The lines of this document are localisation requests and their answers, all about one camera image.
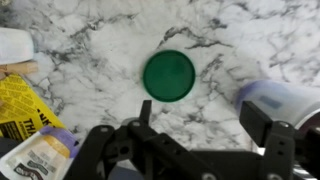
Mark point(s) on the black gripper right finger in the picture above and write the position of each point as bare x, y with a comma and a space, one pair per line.
284, 145

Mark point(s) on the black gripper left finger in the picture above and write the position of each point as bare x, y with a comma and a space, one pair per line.
155, 155

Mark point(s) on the green plastic lid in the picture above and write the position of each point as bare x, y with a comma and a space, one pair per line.
168, 75

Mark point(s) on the white purple sauce packet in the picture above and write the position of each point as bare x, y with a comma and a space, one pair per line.
46, 155

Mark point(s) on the yellow packet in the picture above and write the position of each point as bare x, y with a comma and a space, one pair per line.
22, 112

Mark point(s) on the white blue canister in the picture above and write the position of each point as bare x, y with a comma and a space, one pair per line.
295, 104

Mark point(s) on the white bottle blue cap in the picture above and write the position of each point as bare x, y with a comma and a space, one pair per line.
15, 45

